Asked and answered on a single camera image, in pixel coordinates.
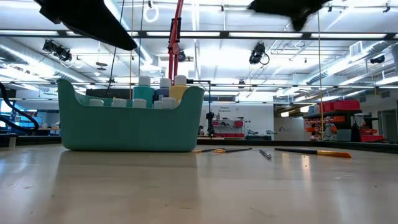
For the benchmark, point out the low red storage shelf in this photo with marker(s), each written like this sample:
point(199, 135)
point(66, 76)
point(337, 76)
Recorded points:
point(228, 127)

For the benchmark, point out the teal plastic caddy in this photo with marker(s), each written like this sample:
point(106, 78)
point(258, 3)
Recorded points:
point(130, 130)

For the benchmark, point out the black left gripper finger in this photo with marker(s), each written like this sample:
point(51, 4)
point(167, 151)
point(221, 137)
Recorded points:
point(90, 21)

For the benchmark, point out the black ceiling spotlight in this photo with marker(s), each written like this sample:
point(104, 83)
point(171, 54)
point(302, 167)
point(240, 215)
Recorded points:
point(377, 59)
point(57, 51)

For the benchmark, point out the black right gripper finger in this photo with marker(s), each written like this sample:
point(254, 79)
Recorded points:
point(289, 7)

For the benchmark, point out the red desk lamp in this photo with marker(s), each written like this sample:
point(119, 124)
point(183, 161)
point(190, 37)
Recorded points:
point(174, 37)

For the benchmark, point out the large turquoise paint bottle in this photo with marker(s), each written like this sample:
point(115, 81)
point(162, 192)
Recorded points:
point(143, 95)

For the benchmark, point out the overhead frame light bar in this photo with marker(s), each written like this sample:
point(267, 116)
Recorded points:
point(224, 34)

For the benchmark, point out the dark brush long silver ferrule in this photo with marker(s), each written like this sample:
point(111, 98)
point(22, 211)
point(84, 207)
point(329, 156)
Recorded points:
point(265, 154)

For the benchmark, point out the shelf with red bins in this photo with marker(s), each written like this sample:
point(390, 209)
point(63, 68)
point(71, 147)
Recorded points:
point(342, 105)

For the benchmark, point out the small cobalt blue paint bottle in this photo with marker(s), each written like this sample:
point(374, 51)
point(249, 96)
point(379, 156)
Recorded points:
point(158, 104)

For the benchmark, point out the black hanging camera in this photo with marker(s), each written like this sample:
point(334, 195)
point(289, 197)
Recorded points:
point(257, 53)

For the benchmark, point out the round ceiling fixture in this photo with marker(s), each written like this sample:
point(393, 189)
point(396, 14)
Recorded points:
point(101, 64)

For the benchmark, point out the black monitor screen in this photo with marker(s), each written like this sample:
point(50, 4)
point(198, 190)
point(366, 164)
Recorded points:
point(105, 93)

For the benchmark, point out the small teal green paint bottle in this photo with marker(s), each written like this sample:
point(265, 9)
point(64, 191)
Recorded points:
point(96, 102)

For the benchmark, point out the small turquoise paint bottle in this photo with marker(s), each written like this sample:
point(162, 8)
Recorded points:
point(139, 103)

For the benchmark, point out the black brush orange bristles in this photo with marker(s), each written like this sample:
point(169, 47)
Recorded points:
point(311, 152)

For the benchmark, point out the large yellow paint bottle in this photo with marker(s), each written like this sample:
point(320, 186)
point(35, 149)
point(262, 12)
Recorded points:
point(178, 93)

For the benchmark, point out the silver ventilation duct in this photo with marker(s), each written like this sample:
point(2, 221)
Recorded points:
point(342, 67)

